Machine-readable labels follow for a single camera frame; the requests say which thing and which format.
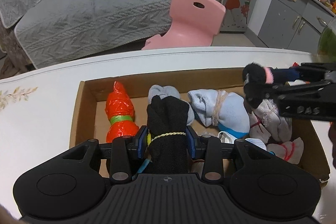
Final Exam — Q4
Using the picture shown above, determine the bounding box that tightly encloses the black sock bundle yellow band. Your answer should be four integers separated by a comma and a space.
146, 96, 189, 174

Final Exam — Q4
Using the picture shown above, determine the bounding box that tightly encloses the orange plastic bundle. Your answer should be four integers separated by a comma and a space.
105, 81, 139, 143

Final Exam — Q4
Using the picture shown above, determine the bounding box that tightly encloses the white sock bundle blue trim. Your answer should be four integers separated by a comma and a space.
188, 89, 250, 139

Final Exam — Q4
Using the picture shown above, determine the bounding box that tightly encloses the white sock bundle pink band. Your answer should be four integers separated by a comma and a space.
266, 138, 304, 165

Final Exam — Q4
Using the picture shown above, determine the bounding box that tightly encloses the white grey sock bundle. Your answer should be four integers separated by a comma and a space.
248, 100, 292, 144

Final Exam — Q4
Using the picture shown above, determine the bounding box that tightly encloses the black fuzzy sock pink cuff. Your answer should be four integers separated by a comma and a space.
242, 63, 299, 109

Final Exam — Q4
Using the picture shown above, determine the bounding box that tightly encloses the glass fish bowl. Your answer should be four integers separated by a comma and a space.
314, 18, 336, 63

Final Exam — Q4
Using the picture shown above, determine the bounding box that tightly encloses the brown cardboard box tray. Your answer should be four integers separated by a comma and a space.
69, 67, 331, 184

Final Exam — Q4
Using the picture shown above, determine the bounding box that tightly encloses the grey shelf cabinet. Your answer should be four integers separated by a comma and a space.
258, 0, 335, 54

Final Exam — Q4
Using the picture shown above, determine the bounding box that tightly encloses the pink plastic child chair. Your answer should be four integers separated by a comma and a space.
142, 0, 226, 50

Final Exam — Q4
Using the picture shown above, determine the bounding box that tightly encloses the grey covered sofa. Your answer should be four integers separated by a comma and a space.
1, 0, 224, 72

